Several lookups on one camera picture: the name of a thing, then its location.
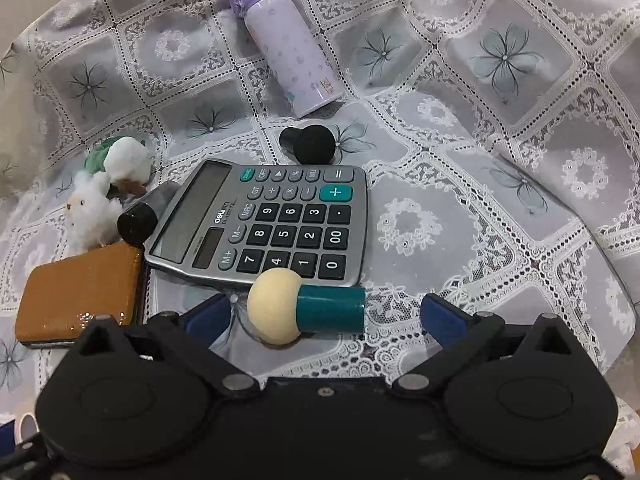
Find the teal cream sponge applicator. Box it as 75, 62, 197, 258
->
246, 268, 366, 346

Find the dark bottle black cap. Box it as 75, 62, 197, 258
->
117, 181, 180, 248

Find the grey desk calculator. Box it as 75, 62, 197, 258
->
144, 158, 368, 287

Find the black sponge applicator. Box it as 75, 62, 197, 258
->
279, 125, 335, 165

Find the white lace floral cloth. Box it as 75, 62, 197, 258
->
1, 0, 639, 463

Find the purple thermos bottle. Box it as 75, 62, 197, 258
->
229, 0, 343, 118

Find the beige tape roll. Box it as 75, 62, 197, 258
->
14, 413, 39, 444

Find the brown leather wallet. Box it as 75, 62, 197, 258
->
14, 242, 143, 348

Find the white plush toy green hat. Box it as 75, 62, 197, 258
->
65, 136, 153, 254

